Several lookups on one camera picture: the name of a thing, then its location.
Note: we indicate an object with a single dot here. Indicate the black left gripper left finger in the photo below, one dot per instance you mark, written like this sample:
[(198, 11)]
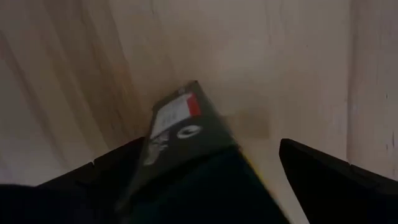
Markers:
[(77, 193)]

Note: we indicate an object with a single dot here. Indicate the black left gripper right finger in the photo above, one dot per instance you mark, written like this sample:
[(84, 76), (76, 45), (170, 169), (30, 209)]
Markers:
[(335, 193)]

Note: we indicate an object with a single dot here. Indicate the Crayola crayon box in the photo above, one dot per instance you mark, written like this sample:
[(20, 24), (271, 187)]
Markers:
[(199, 161)]

